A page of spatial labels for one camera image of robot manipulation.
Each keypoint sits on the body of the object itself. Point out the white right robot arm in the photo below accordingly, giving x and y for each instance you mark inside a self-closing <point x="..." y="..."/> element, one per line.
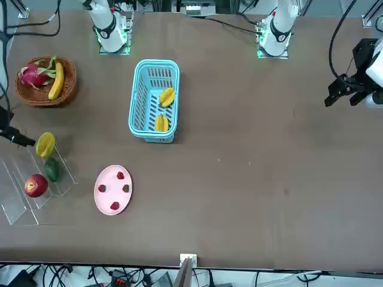
<point x="107" y="30"/>

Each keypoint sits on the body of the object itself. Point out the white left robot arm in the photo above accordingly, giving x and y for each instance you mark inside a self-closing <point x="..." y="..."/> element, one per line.
<point x="279" y="27"/>

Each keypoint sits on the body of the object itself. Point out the red apple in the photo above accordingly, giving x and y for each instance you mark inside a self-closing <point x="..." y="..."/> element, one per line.
<point x="36" y="186"/>

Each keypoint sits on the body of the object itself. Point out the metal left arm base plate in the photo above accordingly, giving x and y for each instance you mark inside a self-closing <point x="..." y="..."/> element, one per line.
<point x="282" y="55"/>

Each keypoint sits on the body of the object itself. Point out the brown wicker basket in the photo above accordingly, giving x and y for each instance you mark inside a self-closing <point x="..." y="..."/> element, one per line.
<point x="64" y="89"/>

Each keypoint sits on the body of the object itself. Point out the pink round plate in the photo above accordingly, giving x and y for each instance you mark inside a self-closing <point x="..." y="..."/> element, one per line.
<point x="112" y="191"/>

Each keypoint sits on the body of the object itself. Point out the green avocado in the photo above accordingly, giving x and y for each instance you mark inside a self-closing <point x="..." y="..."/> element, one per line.
<point x="51" y="169"/>

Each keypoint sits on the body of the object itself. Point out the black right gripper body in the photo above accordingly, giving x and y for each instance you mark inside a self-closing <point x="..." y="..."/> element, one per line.
<point x="4" y="118"/>

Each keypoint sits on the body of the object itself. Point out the black red power strip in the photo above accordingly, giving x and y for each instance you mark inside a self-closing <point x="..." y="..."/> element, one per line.
<point x="121" y="281"/>

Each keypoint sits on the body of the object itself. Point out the aluminium post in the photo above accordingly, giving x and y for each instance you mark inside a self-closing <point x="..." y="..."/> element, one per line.
<point x="184" y="275"/>

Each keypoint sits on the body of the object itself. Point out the pink dragon fruit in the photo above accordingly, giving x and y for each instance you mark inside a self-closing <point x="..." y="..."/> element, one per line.
<point x="31" y="74"/>

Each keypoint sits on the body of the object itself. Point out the yellow star fruit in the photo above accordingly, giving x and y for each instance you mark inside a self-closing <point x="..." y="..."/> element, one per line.
<point x="167" y="97"/>
<point x="45" y="145"/>
<point x="161" y="123"/>

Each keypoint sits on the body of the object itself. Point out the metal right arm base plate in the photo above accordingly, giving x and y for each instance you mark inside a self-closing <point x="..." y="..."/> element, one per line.
<point x="127" y="30"/>

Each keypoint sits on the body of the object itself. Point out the white board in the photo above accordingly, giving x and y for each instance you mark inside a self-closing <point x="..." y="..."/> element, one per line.
<point x="269" y="281"/>

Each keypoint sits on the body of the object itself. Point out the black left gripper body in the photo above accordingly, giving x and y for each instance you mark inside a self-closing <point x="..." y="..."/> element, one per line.
<point x="363" y="52"/>

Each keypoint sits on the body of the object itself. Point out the red strawberry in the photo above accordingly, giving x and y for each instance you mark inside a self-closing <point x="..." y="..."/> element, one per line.
<point x="114" y="205"/>
<point x="126" y="188"/>
<point x="120" y="175"/>
<point x="102" y="188"/>

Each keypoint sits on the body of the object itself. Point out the light blue plastic basket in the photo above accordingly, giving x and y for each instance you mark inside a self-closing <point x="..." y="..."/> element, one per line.
<point x="154" y="139"/>

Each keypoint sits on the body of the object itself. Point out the yellow banana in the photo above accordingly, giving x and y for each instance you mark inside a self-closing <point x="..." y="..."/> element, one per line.
<point x="57" y="83"/>

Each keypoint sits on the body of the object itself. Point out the clear acrylic stepped stand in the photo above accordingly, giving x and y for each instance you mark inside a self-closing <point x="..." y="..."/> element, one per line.
<point x="18" y="203"/>

